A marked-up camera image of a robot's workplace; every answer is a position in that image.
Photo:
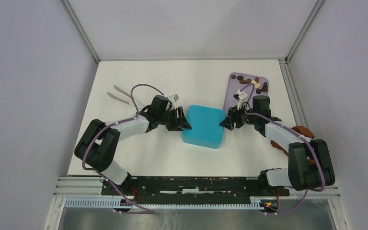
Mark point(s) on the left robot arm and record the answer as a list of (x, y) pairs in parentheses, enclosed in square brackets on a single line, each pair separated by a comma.
[(97, 146)]

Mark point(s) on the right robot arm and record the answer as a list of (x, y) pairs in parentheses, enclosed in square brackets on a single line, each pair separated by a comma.
[(309, 162)]

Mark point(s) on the teal tin lid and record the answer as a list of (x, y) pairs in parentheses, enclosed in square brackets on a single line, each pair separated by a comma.
[(205, 131)]

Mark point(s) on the brown cloth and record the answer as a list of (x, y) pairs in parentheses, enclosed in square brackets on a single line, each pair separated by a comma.
[(302, 130)]

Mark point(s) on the lilac plastic tray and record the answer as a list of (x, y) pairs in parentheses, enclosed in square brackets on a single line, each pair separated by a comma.
[(238, 81)]

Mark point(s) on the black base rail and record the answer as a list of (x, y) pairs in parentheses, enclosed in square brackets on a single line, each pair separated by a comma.
[(152, 190)]

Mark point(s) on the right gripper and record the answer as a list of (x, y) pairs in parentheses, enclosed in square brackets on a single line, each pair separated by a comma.
[(228, 123)]

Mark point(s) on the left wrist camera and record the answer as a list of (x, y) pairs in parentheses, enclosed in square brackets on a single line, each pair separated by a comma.
[(173, 100)]

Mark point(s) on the white cable duct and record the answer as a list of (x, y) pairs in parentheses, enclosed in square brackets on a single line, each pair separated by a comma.
[(117, 203)]

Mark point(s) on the metal tongs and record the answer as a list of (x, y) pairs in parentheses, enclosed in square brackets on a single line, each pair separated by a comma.
[(124, 97)]

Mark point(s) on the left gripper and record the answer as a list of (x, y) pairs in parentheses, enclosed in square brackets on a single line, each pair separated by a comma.
[(182, 123)]

